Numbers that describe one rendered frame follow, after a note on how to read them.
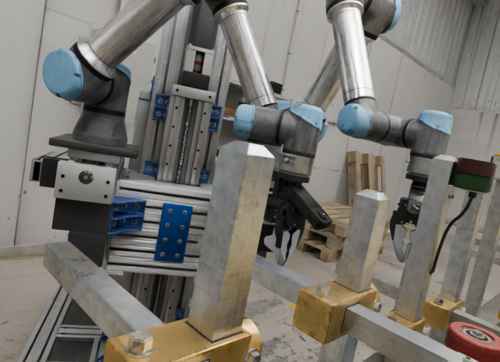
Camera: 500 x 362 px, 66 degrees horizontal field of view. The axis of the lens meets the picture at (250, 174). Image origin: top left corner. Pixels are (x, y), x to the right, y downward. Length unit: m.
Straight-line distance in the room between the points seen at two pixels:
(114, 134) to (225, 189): 0.86
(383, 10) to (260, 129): 0.54
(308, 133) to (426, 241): 0.31
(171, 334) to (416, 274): 0.52
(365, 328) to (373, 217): 0.13
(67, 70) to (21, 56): 1.94
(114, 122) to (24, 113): 1.85
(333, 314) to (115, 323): 0.24
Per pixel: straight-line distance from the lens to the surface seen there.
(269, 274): 0.58
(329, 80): 1.25
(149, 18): 0.99
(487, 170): 0.73
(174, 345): 0.34
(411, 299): 0.79
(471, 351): 0.71
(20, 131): 2.98
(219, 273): 0.33
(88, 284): 0.45
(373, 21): 1.21
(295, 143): 0.84
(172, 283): 1.37
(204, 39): 1.28
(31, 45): 2.98
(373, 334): 0.50
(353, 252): 0.54
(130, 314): 0.40
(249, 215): 0.32
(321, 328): 0.50
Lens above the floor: 1.15
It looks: 6 degrees down
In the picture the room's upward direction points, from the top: 11 degrees clockwise
